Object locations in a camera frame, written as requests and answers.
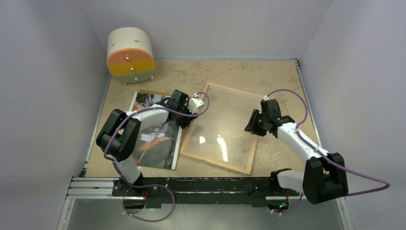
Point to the glossy photo print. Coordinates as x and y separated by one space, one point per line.
157 146

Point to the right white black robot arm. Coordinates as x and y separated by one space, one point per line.
323 178

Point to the brown backing board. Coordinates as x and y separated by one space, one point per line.
154 92

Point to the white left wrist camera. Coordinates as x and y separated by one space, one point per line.
194 104

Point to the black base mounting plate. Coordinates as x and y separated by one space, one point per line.
253 191

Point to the aluminium rail frame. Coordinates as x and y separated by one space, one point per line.
90 205

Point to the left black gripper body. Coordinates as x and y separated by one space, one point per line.
183 120

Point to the white wooden picture frame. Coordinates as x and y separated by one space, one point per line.
217 137

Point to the round cabinet with coloured drawers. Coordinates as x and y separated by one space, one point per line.
130 56

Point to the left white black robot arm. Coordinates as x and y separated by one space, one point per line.
119 134

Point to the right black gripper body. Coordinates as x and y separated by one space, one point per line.
257 123

